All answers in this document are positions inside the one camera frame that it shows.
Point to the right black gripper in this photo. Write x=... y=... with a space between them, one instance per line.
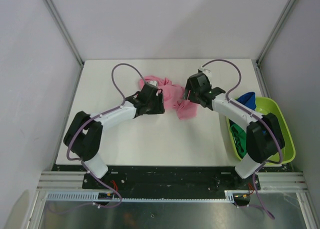
x=189 y=87

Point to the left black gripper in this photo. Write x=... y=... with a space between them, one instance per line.
x=159 y=108

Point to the pink t shirt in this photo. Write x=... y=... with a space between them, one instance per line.
x=173 y=97

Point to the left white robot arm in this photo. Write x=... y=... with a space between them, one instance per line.
x=84 y=134

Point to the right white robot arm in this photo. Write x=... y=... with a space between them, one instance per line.
x=264 y=138

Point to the blue t shirt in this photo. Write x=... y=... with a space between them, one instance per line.
x=248 y=100

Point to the lime green plastic basin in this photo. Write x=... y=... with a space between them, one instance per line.
x=265 y=106

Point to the green t shirt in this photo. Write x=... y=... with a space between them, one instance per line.
x=239 y=137

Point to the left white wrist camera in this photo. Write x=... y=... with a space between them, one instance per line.
x=153 y=83

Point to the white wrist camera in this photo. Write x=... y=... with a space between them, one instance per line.
x=153 y=83
x=205 y=71

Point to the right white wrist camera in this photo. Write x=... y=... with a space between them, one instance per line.
x=205 y=71

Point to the right aluminium frame post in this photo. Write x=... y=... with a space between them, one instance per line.
x=280 y=23

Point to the aluminium frame post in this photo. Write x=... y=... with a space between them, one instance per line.
x=52 y=9
x=280 y=23

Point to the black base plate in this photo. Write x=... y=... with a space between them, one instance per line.
x=171 y=180

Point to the left aluminium frame post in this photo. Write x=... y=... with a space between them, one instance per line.
x=52 y=9

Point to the grey slotted cable duct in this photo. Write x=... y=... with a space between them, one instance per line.
x=98 y=196

